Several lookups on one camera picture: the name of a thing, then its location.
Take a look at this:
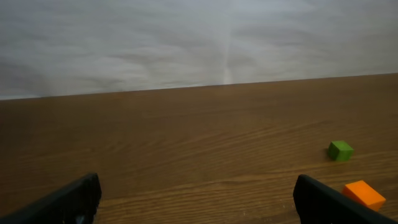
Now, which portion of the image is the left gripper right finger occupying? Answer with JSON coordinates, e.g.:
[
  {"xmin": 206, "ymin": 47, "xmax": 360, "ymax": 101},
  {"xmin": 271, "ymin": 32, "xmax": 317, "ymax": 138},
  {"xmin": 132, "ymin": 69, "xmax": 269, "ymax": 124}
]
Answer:
[{"xmin": 292, "ymin": 174, "xmax": 398, "ymax": 224}]

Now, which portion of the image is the orange cube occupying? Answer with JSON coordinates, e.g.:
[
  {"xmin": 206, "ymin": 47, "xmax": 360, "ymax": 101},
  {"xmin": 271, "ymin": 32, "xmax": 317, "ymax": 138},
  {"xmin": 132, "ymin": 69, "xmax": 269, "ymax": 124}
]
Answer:
[{"xmin": 341, "ymin": 180, "xmax": 387, "ymax": 212}]

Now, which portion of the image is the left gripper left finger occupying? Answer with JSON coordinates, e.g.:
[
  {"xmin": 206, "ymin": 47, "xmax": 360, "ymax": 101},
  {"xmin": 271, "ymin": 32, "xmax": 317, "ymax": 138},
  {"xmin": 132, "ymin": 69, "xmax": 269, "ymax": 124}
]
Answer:
[{"xmin": 0, "ymin": 172, "xmax": 103, "ymax": 224}]

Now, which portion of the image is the green cube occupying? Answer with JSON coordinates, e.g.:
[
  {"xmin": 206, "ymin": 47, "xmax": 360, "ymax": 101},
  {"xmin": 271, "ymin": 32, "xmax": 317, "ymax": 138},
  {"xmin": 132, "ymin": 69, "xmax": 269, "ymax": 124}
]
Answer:
[{"xmin": 328, "ymin": 140, "xmax": 354, "ymax": 162}]

